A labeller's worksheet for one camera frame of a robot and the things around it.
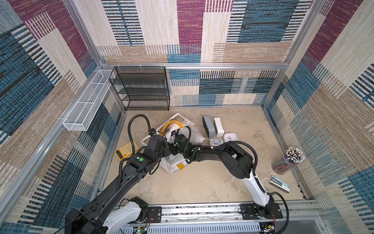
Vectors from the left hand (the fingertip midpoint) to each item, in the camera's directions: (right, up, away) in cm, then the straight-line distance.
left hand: (166, 145), depth 79 cm
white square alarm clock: (+40, +3, +20) cm, 45 cm away
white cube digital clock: (+32, +10, +23) cm, 41 cm away
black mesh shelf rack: (-23, +38, +30) cm, 53 cm away
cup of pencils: (+63, -9, -2) cm, 64 cm away
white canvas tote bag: (+7, +5, +2) cm, 9 cm away
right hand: (+2, -2, +19) cm, 19 cm away
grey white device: (+25, +10, +18) cm, 33 cm away
